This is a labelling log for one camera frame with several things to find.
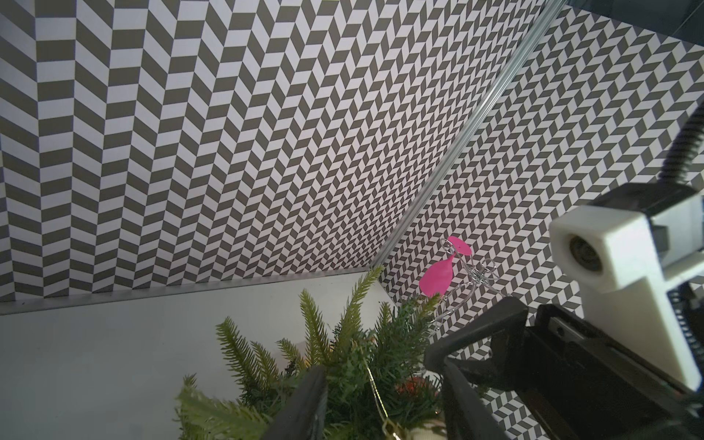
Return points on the small green christmas tree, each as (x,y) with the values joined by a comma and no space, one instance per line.
(363,369)

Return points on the red faceted ball ornament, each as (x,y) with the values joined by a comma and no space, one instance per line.
(414,386)

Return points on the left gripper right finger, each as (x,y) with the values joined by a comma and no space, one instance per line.
(466,416)

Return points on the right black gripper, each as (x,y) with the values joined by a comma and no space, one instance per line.
(576,382)

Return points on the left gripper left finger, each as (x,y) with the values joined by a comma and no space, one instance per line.
(304,415)

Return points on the wire stand with pink discs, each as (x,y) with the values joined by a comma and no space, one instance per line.
(457,278)

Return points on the silver shiny ball ornament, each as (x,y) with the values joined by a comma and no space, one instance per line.
(430,430)

